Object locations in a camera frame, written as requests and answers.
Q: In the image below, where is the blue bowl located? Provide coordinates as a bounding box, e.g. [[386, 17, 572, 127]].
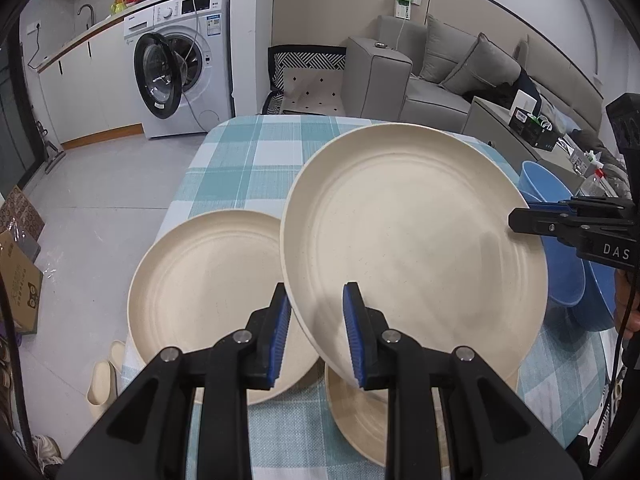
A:
[[570, 255, 623, 332], [519, 160, 587, 307]]

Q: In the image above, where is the dark jacket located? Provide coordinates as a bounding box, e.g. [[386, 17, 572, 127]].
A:
[[462, 70, 543, 111]]

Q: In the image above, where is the black cardboard box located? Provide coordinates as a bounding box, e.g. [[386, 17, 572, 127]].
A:
[[509, 110, 563, 151]]

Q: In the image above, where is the plastic water bottle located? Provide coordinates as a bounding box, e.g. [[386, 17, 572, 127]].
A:
[[580, 167, 616, 198]]

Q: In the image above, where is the cream slipper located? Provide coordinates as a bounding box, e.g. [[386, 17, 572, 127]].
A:
[[87, 360, 119, 418], [110, 340, 128, 376]]

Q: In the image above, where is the grey stick vacuum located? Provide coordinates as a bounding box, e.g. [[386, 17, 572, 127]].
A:
[[35, 120, 66, 173]]

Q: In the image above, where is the black white patterned mat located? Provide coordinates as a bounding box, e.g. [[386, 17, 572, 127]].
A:
[[262, 45, 348, 116]]

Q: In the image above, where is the cream plate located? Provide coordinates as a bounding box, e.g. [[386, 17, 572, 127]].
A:
[[324, 360, 446, 468], [280, 122, 548, 388], [127, 210, 321, 406]]

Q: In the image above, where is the patterned brown cardboard box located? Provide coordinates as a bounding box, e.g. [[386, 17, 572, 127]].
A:
[[0, 185, 46, 241]]

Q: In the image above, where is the grey nightstand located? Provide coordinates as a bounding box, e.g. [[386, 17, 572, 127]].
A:
[[460, 95, 581, 171]]

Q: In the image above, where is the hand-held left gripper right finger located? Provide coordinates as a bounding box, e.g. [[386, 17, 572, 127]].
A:
[[342, 282, 583, 480]]

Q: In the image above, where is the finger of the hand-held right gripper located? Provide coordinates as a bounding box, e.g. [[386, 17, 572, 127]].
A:
[[527, 197, 626, 217], [508, 208, 592, 246]]

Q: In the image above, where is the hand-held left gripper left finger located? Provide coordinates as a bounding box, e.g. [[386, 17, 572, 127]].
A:
[[57, 282, 293, 480]]

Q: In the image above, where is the grey sofa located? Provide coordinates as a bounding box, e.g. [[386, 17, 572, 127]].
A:
[[345, 12, 606, 136]]

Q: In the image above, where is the person's right hand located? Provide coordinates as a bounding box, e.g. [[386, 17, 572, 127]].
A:
[[614, 270, 640, 336]]

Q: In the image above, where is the white washing machine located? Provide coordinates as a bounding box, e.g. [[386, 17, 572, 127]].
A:
[[123, 0, 236, 140]]

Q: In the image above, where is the white kitchen cabinet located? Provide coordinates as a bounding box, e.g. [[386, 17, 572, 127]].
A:
[[37, 5, 146, 148]]

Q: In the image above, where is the small white box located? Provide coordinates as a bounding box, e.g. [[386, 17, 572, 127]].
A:
[[510, 91, 538, 113]]

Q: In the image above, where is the grey cushion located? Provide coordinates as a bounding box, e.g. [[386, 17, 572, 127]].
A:
[[420, 14, 481, 83], [440, 32, 521, 96]]

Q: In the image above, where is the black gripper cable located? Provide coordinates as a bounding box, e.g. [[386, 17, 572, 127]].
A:
[[590, 270, 638, 453]]

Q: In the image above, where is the glass sliding door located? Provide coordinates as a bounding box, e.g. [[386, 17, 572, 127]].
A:
[[0, 45, 38, 196]]

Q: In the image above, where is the white sneaker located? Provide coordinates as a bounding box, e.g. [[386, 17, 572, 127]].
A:
[[32, 435, 63, 463]]

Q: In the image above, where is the wall socket with green charger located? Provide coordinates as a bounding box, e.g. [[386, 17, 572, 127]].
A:
[[391, 0, 421, 21]]

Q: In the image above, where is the teal checked tablecloth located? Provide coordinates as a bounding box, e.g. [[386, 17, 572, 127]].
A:
[[122, 115, 621, 480]]

